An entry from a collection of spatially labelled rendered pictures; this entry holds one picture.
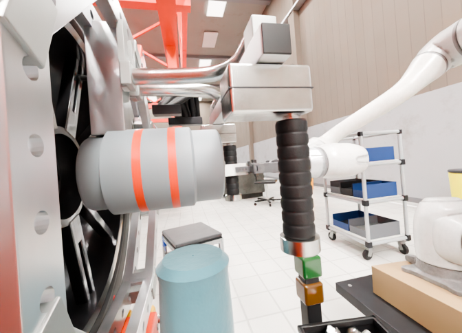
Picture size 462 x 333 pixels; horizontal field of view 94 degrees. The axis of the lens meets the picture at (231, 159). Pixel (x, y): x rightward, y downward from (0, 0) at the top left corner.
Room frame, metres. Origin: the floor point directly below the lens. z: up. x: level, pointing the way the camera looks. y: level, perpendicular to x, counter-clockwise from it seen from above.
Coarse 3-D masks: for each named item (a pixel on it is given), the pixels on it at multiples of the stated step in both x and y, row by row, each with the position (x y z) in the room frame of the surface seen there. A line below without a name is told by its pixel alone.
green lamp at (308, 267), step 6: (294, 258) 0.43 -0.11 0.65; (300, 258) 0.41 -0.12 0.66; (306, 258) 0.41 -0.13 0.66; (312, 258) 0.41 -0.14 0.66; (318, 258) 0.41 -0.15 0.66; (294, 264) 0.44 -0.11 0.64; (300, 264) 0.41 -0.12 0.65; (306, 264) 0.40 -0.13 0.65; (312, 264) 0.41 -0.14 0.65; (318, 264) 0.41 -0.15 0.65; (300, 270) 0.41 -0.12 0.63; (306, 270) 0.40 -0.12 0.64; (312, 270) 0.41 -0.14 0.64; (318, 270) 0.41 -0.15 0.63; (306, 276) 0.40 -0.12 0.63; (312, 276) 0.41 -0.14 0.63; (318, 276) 0.41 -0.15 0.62
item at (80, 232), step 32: (64, 32) 0.35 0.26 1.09; (64, 64) 0.40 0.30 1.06; (64, 96) 0.38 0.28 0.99; (64, 128) 0.36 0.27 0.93; (64, 160) 0.40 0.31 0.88; (64, 192) 0.40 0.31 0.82; (64, 224) 0.34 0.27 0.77; (96, 224) 0.46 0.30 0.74; (64, 256) 0.36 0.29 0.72; (96, 256) 0.48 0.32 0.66; (96, 288) 0.42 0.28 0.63
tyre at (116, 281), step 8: (72, 24) 0.37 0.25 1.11; (80, 32) 0.39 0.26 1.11; (128, 216) 0.61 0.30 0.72; (128, 224) 0.61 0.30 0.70; (128, 232) 0.60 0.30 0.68; (120, 240) 0.54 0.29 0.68; (120, 248) 0.53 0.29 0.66; (120, 256) 0.52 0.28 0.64; (120, 264) 0.51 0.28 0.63; (120, 272) 0.51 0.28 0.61; (112, 280) 0.46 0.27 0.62; (120, 280) 0.51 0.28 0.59; (112, 288) 0.45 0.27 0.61; (112, 296) 0.45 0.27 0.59; (104, 304) 0.41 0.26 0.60; (104, 312) 0.40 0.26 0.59; (96, 320) 0.38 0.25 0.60; (96, 328) 0.37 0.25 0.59
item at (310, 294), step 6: (300, 282) 0.42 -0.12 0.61; (318, 282) 0.41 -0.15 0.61; (300, 288) 0.42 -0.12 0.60; (306, 288) 0.40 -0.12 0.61; (312, 288) 0.41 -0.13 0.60; (318, 288) 0.41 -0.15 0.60; (300, 294) 0.42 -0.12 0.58; (306, 294) 0.40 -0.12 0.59; (312, 294) 0.40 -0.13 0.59; (318, 294) 0.41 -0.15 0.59; (306, 300) 0.40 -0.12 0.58; (312, 300) 0.40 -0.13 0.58; (318, 300) 0.41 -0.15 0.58
